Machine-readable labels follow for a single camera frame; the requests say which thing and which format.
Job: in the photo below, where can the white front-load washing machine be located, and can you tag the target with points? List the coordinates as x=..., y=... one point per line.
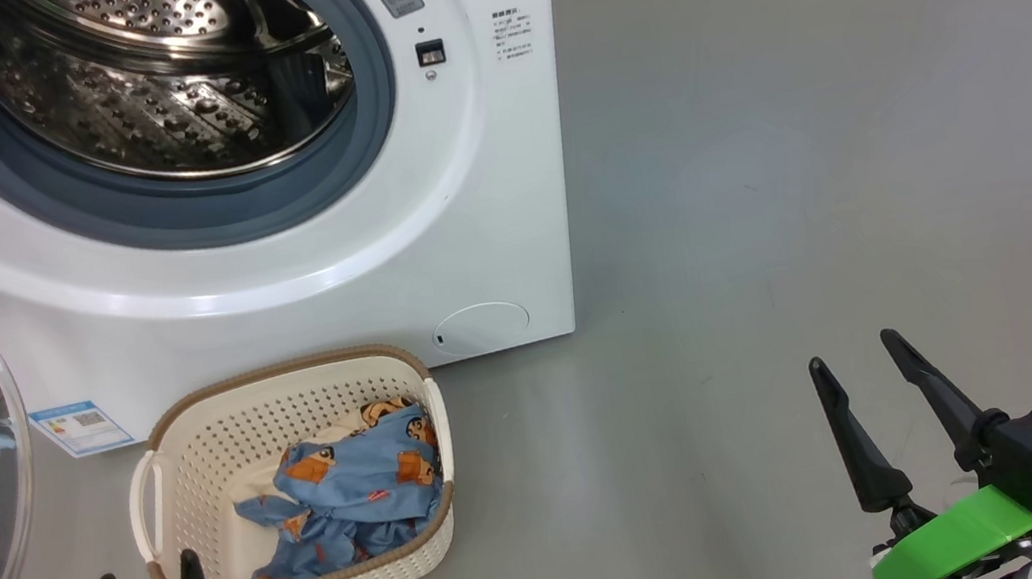
x=501, y=180

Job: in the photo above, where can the cream perforated laundry basket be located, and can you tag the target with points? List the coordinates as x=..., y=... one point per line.
x=196, y=456

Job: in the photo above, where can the round white drain filter cover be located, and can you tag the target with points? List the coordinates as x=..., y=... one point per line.
x=481, y=329

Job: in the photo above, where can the blue energy label sticker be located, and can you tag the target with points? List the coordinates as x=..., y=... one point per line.
x=81, y=428

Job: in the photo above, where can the grey rubber door gasket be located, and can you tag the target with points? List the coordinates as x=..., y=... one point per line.
x=163, y=218

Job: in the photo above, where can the black door latch socket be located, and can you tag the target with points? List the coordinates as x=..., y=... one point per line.
x=430, y=53

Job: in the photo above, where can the stainless steel drum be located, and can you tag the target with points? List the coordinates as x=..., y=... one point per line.
x=147, y=109

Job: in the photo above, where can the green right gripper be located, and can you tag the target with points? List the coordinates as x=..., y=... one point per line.
x=965, y=539

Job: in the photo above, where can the cream and blue garment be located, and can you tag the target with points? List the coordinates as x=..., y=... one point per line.
x=334, y=428

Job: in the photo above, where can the small printed text label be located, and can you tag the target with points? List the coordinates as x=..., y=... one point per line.
x=513, y=34

